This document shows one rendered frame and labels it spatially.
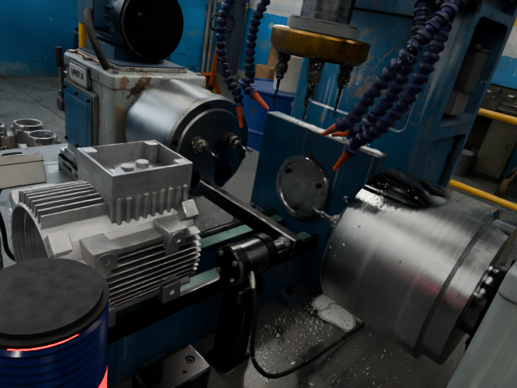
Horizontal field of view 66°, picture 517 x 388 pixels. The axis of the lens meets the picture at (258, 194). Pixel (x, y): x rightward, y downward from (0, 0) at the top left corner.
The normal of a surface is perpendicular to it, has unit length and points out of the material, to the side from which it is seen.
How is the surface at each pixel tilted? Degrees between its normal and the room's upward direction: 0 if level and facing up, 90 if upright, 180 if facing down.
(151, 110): 54
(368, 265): 77
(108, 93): 89
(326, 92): 90
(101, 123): 89
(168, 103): 43
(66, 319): 0
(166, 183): 90
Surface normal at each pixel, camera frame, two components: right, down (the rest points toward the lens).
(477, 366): -0.70, 0.18
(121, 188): 0.70, 0.40
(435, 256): -0.47, -0.37
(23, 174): 0.70, -0.01
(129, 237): 0.18, -0.89
